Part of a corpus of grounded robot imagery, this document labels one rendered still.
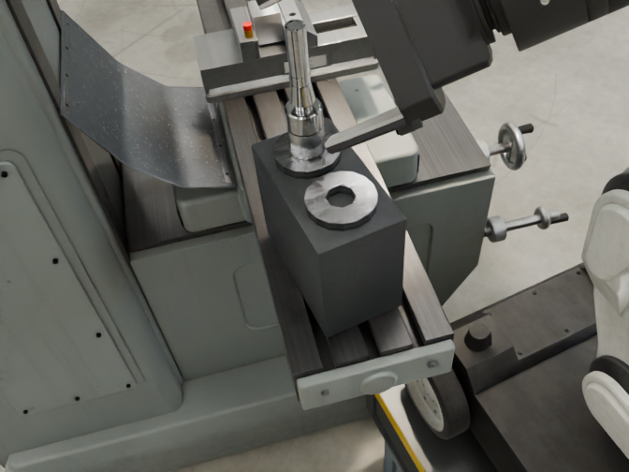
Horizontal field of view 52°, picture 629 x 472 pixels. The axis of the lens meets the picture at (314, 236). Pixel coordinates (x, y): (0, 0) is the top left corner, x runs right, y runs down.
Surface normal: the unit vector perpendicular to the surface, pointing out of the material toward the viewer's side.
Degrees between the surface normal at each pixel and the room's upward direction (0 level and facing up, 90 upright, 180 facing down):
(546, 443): 0
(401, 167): 90
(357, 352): 0
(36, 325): 88
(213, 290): 90
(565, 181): 0
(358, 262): 90
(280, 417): 63
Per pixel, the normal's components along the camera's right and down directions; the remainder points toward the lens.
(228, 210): 0.24, 0.73
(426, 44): -0.22, 0.42
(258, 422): 0.18, 0.36
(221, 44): -0.07, -0.65
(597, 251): -0.90, 0.36
